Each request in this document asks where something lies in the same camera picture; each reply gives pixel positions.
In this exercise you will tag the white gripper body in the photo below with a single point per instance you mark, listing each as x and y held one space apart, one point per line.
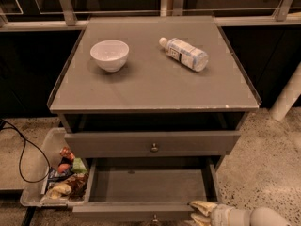
221 215

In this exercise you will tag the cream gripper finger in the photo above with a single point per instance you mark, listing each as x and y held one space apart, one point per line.
201 220
206 208

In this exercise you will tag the grey drawer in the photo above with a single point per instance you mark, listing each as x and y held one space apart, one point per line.
145 189
152 144

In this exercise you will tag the grey top drawer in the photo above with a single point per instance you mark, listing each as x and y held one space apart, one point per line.
152 144

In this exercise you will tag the grey drawer cabinet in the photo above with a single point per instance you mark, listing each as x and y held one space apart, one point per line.
153 92

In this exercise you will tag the brown snack bag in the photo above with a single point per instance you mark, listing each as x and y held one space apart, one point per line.
71 186

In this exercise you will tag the green snack packet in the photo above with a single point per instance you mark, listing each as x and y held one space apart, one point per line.
78 166

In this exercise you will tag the clear plastic storage bin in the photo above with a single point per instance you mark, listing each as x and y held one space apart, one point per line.
48 169

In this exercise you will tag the white pipe leg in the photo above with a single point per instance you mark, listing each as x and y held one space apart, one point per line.
288 96

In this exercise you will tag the clear plastic water bottle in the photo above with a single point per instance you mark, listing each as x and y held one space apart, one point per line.
185 53

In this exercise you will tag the red snack packet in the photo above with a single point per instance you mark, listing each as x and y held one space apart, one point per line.
67 153

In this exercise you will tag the white ceramic bowl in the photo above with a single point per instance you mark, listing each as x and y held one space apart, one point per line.
110 55

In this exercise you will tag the metal window frame rail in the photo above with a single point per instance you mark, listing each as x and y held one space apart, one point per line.
25 15

